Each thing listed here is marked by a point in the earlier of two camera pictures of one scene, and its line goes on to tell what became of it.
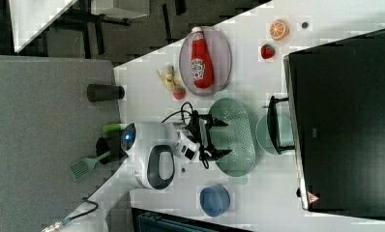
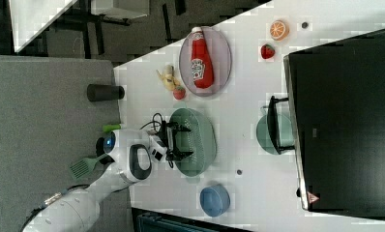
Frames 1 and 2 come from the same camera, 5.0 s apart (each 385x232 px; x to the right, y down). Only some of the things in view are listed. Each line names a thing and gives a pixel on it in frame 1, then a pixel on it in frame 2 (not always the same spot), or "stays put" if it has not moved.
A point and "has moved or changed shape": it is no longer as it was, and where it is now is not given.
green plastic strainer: [236, 135] has moved or changed shape
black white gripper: [192, 139] -> [163, 141]
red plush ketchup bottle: [202, 71] stays put
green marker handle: [111, 128] stays put
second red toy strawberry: [267, 51] stays put
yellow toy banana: [167, 77] stays put
